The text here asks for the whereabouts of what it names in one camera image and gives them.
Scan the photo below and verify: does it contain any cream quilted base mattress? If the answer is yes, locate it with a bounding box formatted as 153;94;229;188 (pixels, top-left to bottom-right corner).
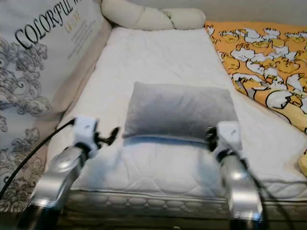
62;187;307;223

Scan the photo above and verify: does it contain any yellow soft object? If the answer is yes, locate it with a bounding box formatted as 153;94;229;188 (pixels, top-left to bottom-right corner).
298;151;307;175

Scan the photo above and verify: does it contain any white quilted mattress topper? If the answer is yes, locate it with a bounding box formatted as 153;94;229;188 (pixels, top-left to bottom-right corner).
48;26;307;202

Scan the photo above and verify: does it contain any grey velvet pillow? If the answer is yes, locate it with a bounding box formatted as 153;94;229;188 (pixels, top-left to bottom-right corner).
122;81;239;143

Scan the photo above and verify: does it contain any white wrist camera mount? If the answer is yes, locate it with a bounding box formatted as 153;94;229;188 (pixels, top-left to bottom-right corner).
216;121;243;153
74;115;100;147

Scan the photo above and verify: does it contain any yellow cartoon print blanket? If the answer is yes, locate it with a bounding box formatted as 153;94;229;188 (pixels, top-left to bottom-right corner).
205;21;307;135

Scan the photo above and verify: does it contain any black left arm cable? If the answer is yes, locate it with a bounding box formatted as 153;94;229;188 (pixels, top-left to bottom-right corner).
0;119;77;198

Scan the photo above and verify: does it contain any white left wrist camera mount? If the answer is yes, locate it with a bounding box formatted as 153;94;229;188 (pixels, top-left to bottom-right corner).
74;115;100;147

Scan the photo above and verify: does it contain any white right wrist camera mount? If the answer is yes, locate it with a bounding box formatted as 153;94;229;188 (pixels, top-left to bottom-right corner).
216;121;243;153

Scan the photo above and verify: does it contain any grey floral printed fabric panel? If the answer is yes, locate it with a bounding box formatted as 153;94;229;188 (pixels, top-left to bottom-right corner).
0;0;111;211

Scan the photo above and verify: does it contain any beige bed side bumper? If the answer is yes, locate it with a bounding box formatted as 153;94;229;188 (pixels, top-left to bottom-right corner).
50;19;113;139

